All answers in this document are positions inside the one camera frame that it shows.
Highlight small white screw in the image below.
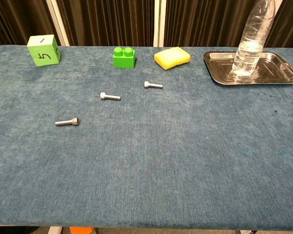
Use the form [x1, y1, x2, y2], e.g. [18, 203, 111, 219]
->
[144, 80, 164, 89]

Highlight metal socket head screw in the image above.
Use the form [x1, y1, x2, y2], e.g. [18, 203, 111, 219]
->
[55, 117, 81, 127]
[100, 92, 122, 101]

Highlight green two-stud building brick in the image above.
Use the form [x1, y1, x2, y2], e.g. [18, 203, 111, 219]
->
[112, 46, 137, 69]

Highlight yellow sponge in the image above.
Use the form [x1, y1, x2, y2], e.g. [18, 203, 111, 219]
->
[153, 46, 191, 71]

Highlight dark brown pleated curtain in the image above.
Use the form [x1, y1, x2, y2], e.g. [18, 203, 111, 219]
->
[0, 0, 55, 51]
[56, 0, 156, 47]
[164, 0, 293, 49]

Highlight green numbered cube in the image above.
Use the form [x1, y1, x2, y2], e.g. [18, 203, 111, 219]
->
[26, 34, 61, 67]

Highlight clear plastic water bottle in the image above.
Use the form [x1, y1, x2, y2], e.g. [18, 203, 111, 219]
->
[231, 0, 276, 82]

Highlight orange object under table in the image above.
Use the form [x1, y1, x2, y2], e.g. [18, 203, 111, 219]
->
[69, 226, 95, 234]

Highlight metal tray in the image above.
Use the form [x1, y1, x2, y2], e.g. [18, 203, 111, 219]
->
[203, 51, 293, 86]

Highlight white partition post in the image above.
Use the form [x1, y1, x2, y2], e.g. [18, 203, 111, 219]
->
[153, 0, 166, 47]
[45, 0, 70, 47]

